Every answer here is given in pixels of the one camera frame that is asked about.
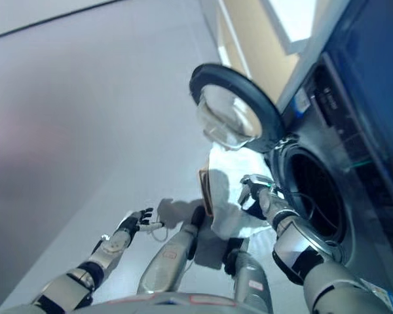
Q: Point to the silver robot leg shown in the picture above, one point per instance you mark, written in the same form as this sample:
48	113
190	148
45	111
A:
170	258
252	278

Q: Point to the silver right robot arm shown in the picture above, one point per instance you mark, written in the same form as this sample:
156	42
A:
294	242

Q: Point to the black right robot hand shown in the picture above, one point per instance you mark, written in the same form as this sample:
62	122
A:
253	204

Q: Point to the silver robot torso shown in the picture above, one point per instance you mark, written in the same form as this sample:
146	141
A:
170	304

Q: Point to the white cloth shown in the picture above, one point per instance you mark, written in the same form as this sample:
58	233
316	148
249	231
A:
239	162

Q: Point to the brown wicker basket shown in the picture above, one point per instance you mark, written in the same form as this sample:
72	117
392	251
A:
205	193

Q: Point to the black left robot foot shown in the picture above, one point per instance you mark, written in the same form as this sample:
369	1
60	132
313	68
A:
198	216

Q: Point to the silver left robot leg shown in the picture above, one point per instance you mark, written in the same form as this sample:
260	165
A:
170	258

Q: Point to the round washing machine door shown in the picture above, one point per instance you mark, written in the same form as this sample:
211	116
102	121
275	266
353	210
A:
242	85

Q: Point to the grey front-load washing machine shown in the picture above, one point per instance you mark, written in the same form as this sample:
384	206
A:
363	183

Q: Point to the black right robot foot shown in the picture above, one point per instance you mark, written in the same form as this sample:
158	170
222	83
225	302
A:
234	255

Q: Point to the blue rectangular sticker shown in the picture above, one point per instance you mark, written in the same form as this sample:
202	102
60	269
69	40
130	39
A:
302	103

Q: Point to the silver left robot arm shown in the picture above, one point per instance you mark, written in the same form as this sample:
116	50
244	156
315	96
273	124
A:
114	243

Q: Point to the black robot foot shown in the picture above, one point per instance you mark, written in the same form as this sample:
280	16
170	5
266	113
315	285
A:
234	255
198	216

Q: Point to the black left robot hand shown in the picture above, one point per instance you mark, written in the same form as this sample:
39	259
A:
134	220

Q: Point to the white shelf cabinet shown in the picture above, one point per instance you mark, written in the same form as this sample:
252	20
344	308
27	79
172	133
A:
235	32

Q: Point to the silver right robot leg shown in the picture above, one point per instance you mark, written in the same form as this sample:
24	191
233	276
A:
252	278

